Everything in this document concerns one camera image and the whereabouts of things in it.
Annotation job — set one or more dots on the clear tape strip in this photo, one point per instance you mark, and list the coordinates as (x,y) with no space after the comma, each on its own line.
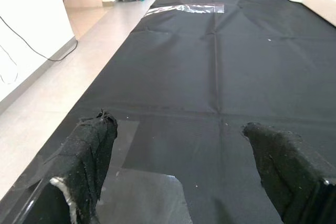
(189,9)

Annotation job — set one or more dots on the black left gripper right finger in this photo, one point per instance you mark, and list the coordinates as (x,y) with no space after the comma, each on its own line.
(288,171)

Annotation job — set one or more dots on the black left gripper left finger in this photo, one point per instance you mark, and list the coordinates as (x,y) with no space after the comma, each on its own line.
(81,161)

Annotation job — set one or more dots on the black table cloth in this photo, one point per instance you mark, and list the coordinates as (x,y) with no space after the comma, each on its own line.
(210,77)

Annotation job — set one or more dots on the clear tape cross patch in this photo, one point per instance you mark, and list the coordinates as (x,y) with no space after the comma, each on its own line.
(144,197)

